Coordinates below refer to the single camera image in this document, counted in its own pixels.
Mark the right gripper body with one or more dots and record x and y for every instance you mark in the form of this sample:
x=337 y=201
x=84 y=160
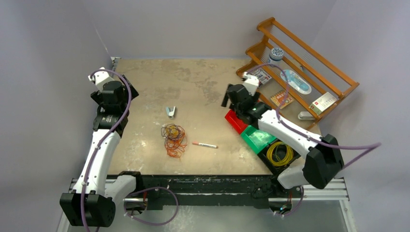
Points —
x=226 y=101

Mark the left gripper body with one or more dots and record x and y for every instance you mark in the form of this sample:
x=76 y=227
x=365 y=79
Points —
x=133 y=94

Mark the red plastic bin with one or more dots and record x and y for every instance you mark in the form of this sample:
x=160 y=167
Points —
x=238 y=125

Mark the green plastic bin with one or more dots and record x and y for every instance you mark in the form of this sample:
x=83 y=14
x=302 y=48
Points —
x=256 y=139

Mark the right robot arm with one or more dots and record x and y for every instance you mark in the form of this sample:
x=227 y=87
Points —
x=323 y=159

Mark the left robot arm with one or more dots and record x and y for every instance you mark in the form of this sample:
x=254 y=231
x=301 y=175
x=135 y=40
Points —
x=92 y=202

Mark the marker pen pack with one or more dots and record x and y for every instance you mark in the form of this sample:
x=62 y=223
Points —
x=262 y=76

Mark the orange spiral notebook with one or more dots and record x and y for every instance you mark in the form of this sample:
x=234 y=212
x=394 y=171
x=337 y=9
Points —
x=281 y=100

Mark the wooden shelf rack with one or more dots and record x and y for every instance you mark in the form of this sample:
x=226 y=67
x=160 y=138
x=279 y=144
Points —
x=321 y=74

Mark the white round jar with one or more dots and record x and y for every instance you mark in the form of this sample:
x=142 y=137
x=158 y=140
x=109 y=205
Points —
x=275 y=56

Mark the orange white marker pen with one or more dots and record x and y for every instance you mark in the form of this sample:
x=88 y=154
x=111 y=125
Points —
x=205 y=145

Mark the blue blister pack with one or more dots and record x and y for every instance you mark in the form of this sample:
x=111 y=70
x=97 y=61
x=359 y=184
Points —
x=296 y=82

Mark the white stapler on shelf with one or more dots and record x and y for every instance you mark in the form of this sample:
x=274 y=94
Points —
x=305 y=115

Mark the white red box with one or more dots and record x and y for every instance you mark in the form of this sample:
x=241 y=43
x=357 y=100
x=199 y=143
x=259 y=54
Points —
x=322 y=103

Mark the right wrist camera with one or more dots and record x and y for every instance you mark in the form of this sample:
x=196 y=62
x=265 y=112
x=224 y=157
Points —
x=250 y=82

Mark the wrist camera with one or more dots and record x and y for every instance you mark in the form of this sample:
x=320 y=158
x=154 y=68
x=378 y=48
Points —
x=100 y=78
x=250 y=82

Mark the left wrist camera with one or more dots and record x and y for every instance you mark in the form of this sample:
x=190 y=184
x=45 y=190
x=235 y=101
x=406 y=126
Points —
x=100 y=78

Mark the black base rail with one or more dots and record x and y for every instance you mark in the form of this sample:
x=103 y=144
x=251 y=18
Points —
x=261 y=191

